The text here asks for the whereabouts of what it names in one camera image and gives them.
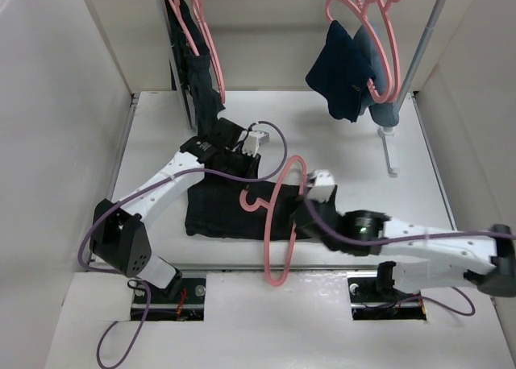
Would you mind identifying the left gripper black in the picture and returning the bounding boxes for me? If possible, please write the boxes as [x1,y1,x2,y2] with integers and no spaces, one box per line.
[221,148,260,193]

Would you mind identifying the black trousers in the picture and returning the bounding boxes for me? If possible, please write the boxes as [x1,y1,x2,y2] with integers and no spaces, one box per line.
[185,174,299,241]

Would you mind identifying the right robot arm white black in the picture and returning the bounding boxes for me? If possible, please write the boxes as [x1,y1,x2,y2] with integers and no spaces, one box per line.
[290,193,515,300]

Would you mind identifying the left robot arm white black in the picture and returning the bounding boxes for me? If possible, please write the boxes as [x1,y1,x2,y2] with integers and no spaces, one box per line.
[89,118,269,302]

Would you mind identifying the dark trousers hanging left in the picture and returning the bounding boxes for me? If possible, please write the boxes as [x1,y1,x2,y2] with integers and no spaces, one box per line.
[165,3,224,137]

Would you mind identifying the navy blue trousers hanging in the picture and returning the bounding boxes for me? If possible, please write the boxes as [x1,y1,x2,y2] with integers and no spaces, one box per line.
[306,20,375,122]

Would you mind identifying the pink hanger with navy trousers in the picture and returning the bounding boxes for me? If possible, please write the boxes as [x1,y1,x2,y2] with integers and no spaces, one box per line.
[325,0,401,104]

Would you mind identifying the pink hanger with jeans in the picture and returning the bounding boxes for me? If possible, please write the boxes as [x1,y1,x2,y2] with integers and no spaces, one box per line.
[356,0,402,103]

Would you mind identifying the light blue jeans hanging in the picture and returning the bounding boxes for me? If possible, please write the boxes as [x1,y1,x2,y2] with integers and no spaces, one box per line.
[353,26,399,128]

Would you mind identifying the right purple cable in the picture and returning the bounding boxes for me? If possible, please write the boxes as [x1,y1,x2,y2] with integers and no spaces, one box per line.
[302,199,516,317]

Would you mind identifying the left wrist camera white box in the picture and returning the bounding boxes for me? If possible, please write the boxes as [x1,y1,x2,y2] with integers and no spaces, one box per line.
[241,131,269,156]

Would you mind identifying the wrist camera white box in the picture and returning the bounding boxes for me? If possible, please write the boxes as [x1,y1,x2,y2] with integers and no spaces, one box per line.
[241,131,269,156]
[306,169,336,203]

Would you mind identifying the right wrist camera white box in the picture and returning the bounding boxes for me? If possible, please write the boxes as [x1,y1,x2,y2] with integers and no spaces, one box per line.
[306,169,336,203]

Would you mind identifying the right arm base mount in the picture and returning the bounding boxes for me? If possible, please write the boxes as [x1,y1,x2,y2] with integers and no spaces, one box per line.
[347,276,427,321]

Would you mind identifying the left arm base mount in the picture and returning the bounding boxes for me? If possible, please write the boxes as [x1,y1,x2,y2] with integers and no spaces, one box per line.
[127,271,206,321]

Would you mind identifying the white clothes rack frame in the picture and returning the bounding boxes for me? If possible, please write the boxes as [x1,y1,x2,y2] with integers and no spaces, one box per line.
[156,0,447,175]

